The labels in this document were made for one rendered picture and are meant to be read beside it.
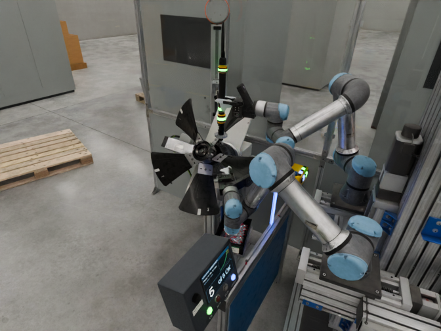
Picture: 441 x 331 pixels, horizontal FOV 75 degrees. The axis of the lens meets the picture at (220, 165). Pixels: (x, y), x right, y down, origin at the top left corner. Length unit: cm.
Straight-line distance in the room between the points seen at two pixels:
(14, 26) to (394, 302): 665
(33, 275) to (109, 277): 61
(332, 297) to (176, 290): 74
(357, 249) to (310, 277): 33
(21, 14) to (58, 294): 529
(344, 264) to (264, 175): 39
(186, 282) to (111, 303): 161
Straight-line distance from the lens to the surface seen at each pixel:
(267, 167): 100
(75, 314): 253
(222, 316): 149
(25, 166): 419
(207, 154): 160
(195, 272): 94
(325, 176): 225
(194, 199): 161
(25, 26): 686
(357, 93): 140
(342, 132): 162
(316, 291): 141
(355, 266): 108
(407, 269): 154
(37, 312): 265
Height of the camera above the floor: 199
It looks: 31 degrees down
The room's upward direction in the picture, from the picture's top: 1 degrees clockwise
